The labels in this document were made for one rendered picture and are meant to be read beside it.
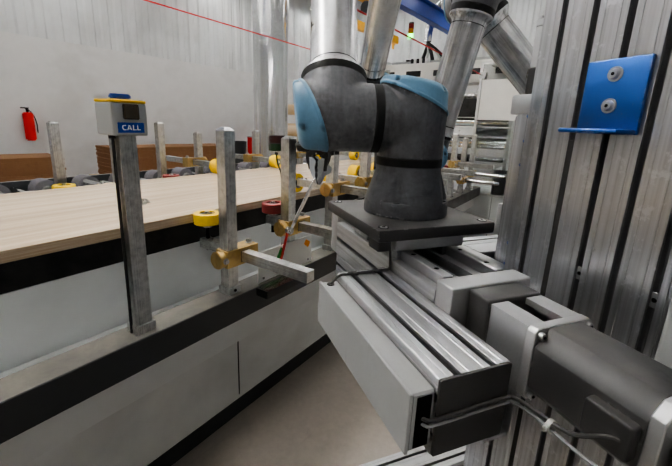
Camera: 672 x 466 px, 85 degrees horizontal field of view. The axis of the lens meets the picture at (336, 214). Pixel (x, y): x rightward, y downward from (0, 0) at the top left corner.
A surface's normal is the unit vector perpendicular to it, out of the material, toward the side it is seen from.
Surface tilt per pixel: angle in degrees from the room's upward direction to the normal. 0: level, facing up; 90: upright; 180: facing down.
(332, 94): 61
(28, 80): 90
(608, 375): 45
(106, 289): 90
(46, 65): 90
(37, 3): 90
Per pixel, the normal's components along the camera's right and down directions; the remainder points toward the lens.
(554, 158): -0.93, 0.05
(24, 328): 0.82, 0.17
